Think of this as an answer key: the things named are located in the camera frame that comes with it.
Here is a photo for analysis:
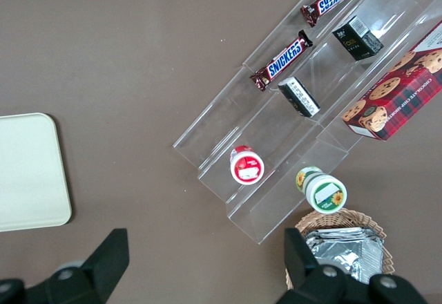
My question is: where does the cream plastic tray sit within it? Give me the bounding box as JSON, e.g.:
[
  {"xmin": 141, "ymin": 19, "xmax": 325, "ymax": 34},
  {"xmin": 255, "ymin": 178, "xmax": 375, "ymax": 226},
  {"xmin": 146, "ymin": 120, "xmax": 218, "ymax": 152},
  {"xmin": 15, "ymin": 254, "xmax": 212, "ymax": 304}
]
[{"xmin": 0, "ymin": 112, "xmax": 73, "ymax": 233}]

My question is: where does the clear acrylic tiered shelf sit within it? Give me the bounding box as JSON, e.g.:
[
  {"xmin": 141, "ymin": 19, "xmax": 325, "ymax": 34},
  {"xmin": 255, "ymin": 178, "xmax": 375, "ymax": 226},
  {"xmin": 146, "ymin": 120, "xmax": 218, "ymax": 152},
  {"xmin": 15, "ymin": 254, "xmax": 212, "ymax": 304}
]
[{"xmin": 172, "ymin": 0, "xmax": 442, "ymax": 246}]

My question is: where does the green sunflower lidded cup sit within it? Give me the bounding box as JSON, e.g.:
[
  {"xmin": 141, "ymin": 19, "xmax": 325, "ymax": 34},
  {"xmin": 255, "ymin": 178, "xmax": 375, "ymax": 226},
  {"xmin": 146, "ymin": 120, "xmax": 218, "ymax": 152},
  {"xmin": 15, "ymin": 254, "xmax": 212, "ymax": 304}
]
[{"xmin": 294, "ymin": 165, "xmax": 347, "ymax": 214}]

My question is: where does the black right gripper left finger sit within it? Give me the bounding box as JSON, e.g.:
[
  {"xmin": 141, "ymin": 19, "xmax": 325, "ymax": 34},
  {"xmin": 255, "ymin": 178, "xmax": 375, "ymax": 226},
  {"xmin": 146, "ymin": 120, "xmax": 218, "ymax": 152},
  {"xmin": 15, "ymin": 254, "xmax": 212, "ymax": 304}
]
[{"xmin": 0, "ymin": 227, "xmax": 131, "ymax": 304}]

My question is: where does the red lidded yogurt cup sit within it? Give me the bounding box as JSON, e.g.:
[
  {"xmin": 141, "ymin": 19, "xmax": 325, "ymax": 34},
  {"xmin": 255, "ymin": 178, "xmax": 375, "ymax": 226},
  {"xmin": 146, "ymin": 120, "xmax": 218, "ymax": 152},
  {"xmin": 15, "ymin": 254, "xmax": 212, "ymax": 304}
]
[{"xmin": 229, "ymin": 144, "xmax": 266, "ymax": 186}]

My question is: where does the small black carton box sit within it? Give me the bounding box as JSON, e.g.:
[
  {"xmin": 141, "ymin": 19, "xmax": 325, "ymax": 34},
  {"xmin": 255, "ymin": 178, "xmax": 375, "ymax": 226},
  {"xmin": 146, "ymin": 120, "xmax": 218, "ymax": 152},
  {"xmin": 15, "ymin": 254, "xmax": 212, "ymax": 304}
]
[
  {"xmin": 277, "ymin": 75, "xmax": 321, "ymax": 118},
  {"xmin": 331, "ymin": 15, "xmax": 385, "ymax": 62}
]

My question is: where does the silver foil pack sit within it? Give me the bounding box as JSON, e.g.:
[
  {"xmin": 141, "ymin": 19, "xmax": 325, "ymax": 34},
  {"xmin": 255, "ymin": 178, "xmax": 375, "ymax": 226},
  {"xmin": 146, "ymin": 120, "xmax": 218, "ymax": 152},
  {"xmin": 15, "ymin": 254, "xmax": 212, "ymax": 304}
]
[
  {"xmin": 303, "ymin": 227, "xmax": 387, "ymax": 249},
  {"xmin": 310, "ymin": 238, "xmax": 384, "ymax": 286}
]

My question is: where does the light wicker basket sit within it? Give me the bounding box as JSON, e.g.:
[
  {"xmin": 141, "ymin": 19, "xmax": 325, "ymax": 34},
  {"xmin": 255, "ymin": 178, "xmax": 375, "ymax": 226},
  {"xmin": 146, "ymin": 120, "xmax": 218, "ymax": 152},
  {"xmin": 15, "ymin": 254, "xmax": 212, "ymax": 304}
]
[{"xmin": 285, "ymin": 209, "xmax": 396, "ymax": 291}]

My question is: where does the red tartan cookie box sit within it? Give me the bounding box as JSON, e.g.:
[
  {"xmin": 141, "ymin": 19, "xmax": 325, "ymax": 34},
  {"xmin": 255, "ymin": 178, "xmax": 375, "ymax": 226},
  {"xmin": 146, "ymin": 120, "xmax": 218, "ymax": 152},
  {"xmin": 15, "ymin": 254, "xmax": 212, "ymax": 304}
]
[{"xmin": 340, "ymin": 19, "xmax": 442, "ymax": 142}]

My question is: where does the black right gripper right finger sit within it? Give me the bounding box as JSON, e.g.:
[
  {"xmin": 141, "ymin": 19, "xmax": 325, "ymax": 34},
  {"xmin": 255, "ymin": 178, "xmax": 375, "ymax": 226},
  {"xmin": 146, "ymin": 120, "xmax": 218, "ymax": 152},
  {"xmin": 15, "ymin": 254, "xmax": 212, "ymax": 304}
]
[{"xmin": 276, "ymin": 227, "xmax": 429, "ymax": 304}]

